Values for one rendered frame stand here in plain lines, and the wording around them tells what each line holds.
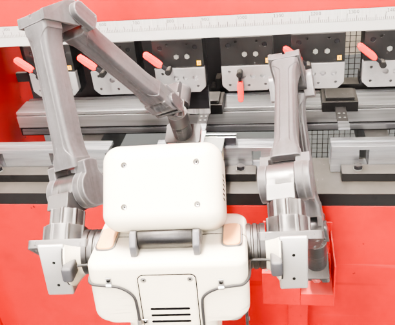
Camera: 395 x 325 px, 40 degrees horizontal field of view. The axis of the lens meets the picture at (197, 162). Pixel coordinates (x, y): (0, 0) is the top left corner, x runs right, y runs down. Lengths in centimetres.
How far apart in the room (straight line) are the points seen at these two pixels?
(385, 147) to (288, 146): 69
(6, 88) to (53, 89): 125
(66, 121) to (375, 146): 100
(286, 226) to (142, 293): 28
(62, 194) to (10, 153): 89
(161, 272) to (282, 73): 57
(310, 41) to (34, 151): 99
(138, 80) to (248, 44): 37
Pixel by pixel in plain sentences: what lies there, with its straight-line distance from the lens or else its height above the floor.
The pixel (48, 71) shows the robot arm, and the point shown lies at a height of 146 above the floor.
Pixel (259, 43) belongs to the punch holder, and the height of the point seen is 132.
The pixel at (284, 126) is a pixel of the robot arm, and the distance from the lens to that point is 115.
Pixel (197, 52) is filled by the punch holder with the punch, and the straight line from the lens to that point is 160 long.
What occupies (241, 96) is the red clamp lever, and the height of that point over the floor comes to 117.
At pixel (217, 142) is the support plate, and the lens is 171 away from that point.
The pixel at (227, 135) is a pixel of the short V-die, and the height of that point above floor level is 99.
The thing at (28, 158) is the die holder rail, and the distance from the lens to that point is 196.
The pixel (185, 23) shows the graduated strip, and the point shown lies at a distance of 158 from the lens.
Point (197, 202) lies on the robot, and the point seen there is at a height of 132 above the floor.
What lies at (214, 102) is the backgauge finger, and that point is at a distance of 191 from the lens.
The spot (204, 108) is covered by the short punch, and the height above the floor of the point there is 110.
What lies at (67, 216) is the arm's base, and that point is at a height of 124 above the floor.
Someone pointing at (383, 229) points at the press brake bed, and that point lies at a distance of 178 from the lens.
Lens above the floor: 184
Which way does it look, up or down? 31 degrees down
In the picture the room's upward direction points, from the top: 6 degrees counter-clockwise
